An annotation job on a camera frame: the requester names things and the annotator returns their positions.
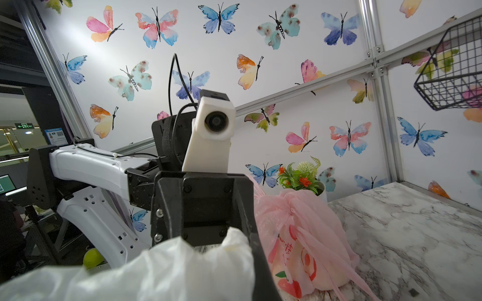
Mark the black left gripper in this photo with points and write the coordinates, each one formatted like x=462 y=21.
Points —
x=200 y=208

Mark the lemon print plastic bag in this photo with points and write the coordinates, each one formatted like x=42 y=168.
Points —
x=172 y=270

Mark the pink plastic bag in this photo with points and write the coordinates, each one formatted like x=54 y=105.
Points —
x=305 y=244

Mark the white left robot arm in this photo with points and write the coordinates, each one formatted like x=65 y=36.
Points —
x=125 y=205

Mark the potted flower plant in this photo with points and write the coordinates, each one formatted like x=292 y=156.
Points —
x=303 y=176

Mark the green ball outside cell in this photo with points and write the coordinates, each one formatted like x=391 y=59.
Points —
x=92 y=258

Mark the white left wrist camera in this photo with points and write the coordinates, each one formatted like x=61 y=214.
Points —
x=212 y=130

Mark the black wire wall basket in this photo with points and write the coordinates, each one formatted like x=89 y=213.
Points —
x=452 y=77

